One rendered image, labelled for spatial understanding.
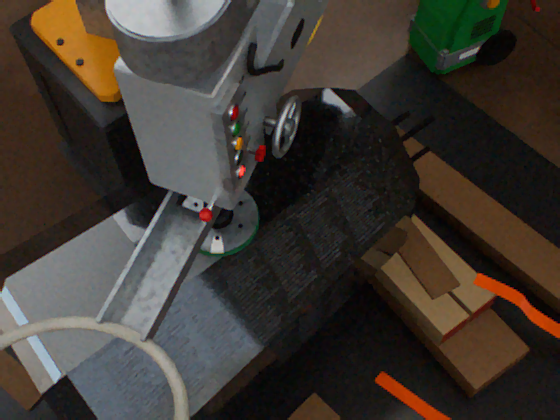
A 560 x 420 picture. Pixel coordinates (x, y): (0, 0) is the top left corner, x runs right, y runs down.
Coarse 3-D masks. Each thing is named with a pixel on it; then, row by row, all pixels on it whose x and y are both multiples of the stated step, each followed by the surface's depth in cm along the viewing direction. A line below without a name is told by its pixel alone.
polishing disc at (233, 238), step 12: (192, 204) 203; (252, 204) 202; (240, 216) 200; (252, 216) 200; (216, 228) 198; (228, 228) 199; (240, 228) 198; (252, 228) 198; (228, 240) 197; (240, 240) 197; (204, 252) 197; (228, 252) 197
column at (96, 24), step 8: (80, 0) 238; (88, 0) 236; (96, 0) 235; (104, 0) 233; (80, 8) 241; (88, 8) 239; (96, 8) 238; (104, 8) 236; (88, 16) 243; (96, 16) 241; (104, 16) 240; (88, 24) 247; (96, 24) 245; (104, 24) 243; (88, 32) 251; (96, 32) 249; (104, 32) 247; (112, 32) 246
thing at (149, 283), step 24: (168, 192) 178; (168, 216) 180; (192, 216) 179; (216, 216) 178; (144, 240) 172; (168, 240) 176; (192, 240) 171; (144, 264) 173; (168, 264) 173; (120, 288) 167; (144, 288) 170; (168, 288) 165; (120, 312) 168; (144, 312) 167; (144, 336) 160
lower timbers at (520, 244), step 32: (416, 160) 295; (448, 192) 286; (480, 192) 285; (448, 224) 288; (480, 224) 279; (512, 224) 277; (512, 256) 271; (544, 256) 270; (384, 288) 269; (544, 288) 265; (480, 320) 259; (448, 352) 255; (480, 352) 254; (512, 352) 253; (480, 384) 249
